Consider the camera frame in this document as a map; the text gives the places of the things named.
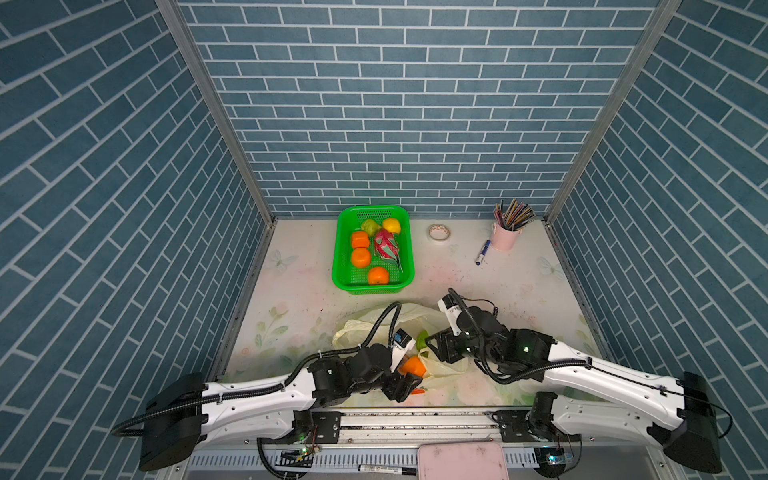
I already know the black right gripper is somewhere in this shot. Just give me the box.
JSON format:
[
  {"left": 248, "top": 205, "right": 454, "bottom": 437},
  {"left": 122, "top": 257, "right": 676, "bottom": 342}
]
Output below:
[{"left": 420, "top": 325, "right": 500, "bottom": 365}]

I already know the green lettuce toy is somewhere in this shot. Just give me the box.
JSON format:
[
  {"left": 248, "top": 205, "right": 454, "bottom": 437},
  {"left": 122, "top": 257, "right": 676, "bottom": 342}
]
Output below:
[{"left": 416, "top": 330, "right": 429, "bottom": 351}]

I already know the yellowish plastic bag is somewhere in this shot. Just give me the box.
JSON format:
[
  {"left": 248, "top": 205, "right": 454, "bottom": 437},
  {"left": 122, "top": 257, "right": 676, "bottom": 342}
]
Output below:
[{"left": 331, "top": 301, "right": 475, "bottom": 391}]

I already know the pink dragon fruit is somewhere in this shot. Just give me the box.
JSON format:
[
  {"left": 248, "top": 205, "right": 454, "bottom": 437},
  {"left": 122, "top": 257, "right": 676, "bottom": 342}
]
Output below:
[{"left": 373, "top": 228, "right": 402, "bottom": 269}]

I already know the yellow green pear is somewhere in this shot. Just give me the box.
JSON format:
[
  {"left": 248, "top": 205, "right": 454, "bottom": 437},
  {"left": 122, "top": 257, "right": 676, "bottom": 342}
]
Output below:
[{"left": 360, "top": 218, "right": 382, "bottom": 237}]

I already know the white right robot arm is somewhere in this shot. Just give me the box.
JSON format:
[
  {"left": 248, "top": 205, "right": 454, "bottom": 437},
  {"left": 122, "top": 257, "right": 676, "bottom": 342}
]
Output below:
[{"left": 426, "top": 289, "right": 723, "bottom": 474}]

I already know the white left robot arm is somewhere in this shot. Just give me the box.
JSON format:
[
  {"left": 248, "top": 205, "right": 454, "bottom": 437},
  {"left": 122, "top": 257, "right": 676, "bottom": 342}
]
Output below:
[{"left": 111, "top": 302, "right": 421, "bottom": 472}]

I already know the black marker pen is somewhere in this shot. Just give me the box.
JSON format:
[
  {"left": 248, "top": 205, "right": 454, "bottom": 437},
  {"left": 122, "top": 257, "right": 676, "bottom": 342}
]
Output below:
[{"left": 358, "top": 464, "right": 418, "bottom": 476}]

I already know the blue white marker pen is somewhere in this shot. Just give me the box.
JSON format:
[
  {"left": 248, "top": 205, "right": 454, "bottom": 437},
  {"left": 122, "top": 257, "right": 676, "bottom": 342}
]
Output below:
[{"left": 475, "top": 240, "right": 491, "bottom": 266}]

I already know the pink box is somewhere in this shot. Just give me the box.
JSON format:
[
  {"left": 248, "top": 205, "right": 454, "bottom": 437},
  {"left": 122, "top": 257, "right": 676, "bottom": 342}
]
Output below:
[{"left": 417, "top": 442, "right": 509, "bottom": 480}]

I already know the tape roll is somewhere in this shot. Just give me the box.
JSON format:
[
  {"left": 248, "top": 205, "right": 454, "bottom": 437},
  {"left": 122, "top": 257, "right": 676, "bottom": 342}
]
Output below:
[{"left": 427, "top": 224, "right": 451, "bottom": 243}]

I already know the pink pencil cup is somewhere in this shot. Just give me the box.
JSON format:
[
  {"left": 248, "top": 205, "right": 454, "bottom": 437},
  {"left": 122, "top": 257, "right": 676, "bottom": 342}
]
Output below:
[{"left": 490, "top": 223, "right": 521, "bottom": 252}]

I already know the green plastic basket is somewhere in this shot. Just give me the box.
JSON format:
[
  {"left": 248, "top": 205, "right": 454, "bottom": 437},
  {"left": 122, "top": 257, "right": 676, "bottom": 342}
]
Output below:
[{"left": 332, "top": 206, "right": 415, "bottom": 295}]

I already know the coloured pencils bunch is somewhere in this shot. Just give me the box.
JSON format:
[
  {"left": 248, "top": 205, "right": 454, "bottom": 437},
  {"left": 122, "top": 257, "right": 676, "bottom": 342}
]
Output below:
[{"left": 493, "top": 200, "right": 535, "bottom": 232}]

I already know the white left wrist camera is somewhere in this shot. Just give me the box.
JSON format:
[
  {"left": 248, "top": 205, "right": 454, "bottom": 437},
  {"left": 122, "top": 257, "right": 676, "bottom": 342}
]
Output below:
[{"left": 390, "top": 329, "right": 416, "bottom": 372}]

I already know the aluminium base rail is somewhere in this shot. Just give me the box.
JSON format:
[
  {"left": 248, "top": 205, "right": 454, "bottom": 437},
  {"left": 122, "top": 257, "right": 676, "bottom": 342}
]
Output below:
[{"left": 167, "top": 397, "right": 683, "bottom": 479}]

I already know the aluminium corner post right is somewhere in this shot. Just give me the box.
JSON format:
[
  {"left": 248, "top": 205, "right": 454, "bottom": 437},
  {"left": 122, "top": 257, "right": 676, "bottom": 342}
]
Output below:
[{"left": 543, "top": 0, "right": 682, "bottom": 229}]

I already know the aluminium corner post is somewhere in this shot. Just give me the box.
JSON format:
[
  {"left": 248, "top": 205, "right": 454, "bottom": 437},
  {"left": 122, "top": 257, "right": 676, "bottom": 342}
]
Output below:
[
  {"left": 543, "top": 0, "right": 682, "bottom": 229},
  {"left": 156, "top": 0, "right": 275, "bottom": 229}
]

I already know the aluminium corner post left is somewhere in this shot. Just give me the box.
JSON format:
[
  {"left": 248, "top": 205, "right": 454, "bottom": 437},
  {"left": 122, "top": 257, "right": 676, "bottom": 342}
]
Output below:
[{"left": 156, "top": 0, "right": 275, "bottom": 229}]

